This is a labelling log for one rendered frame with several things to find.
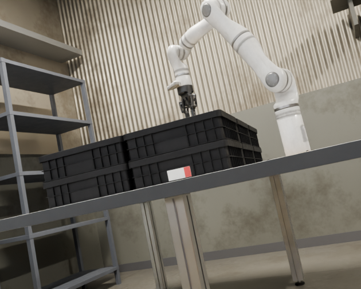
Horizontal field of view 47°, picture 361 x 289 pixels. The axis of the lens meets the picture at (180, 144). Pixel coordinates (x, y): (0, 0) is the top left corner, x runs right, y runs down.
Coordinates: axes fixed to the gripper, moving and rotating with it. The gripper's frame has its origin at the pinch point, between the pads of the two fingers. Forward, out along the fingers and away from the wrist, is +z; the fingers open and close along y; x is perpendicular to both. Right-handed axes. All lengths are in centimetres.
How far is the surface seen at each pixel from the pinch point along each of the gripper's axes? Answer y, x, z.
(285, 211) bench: 33, -70, 57
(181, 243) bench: -56, 44, 48
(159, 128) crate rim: -26.5, 29.6, 8.8
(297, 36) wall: 93, -176, -81
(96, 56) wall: 254, -45, -130
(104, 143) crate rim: -9.5, 46.2, 9.1
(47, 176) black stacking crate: 12, 66, 17
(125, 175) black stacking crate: -12.9, 41.2, 23.3
